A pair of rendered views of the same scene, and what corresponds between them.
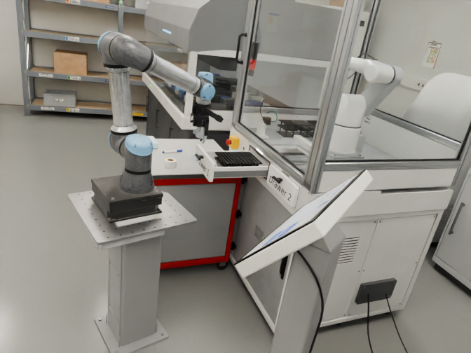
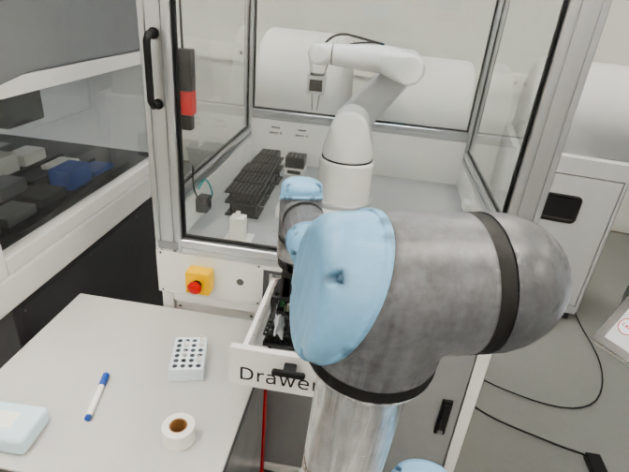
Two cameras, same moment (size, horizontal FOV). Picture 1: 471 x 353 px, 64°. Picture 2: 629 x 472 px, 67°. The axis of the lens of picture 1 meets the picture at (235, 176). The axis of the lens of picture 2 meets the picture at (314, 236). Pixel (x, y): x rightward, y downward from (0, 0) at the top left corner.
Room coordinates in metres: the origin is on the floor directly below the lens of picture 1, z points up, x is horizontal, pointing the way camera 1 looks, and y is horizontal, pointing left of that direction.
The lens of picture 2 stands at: (1.50, 0.87, 1.64)
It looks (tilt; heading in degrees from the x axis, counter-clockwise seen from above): 27 degrees down; 301
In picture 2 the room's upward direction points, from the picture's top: 5 degrees clockwise
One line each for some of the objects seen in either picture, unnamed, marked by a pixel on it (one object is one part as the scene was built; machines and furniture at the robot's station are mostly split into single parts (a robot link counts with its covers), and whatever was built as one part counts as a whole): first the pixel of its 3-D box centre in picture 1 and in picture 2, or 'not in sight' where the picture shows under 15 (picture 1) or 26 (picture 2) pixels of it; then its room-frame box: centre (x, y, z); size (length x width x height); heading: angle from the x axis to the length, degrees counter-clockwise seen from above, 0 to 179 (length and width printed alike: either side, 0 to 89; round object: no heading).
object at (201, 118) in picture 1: (200, 114); (294, 286); (1.91, 0.23, 1.14); 0.09 x 0.08 x 0.12; 115
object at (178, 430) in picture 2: (169, 162); (178, 432); (2.07, 0.39, 0.78); 0.07 x 0.07 x 0.04
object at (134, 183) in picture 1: (137, 176); not in sight; (1.54, 0.43, 0.91); 0.15 x 0.15 x 0.10
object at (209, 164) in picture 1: (204, 162); (290, 373); (1.93, 0.18, 0.87); 0.29 x 0.02 x 0.11; 25
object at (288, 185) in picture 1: (282, 185); not in sight; (1.78, -0.24, 0.87); 0.29 x 0.02 x 0.11; 25
